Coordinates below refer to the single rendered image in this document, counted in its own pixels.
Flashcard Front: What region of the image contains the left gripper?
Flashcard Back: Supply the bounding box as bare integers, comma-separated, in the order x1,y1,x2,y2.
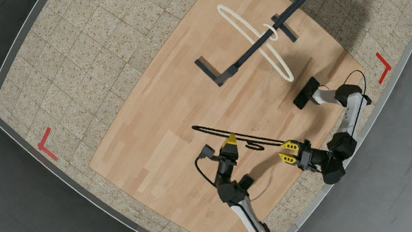
217,133,239,174

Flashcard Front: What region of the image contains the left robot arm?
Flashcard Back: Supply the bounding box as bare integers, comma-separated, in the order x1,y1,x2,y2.
201,144,270,232

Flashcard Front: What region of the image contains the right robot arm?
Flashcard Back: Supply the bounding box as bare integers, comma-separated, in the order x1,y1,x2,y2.
293,77,371,185

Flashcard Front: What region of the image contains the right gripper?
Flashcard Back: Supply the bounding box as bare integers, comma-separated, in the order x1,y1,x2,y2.
279,139,321,171

